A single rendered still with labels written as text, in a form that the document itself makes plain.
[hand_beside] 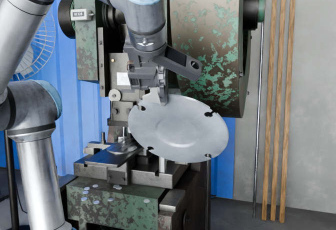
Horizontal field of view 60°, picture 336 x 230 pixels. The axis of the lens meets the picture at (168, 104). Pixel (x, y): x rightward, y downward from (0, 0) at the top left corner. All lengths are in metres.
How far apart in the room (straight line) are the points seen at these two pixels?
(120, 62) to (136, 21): 0.70
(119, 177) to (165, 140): 0.39
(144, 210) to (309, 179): 1.63
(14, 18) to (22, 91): 0.27
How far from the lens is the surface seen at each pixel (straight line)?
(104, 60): 1.21
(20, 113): 0.76
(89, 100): 2.74
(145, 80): 0.65
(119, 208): 1.19
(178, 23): 0.81
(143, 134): 0.87
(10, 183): 2.03
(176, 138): 0.86
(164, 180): 1.17
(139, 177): 1.21
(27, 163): 0.81
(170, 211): 1.08
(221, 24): 0.79
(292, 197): 2.57
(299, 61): 2.34
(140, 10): 0.51
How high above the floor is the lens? 1.14
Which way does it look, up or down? 9 degrees down
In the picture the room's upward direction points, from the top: straight up
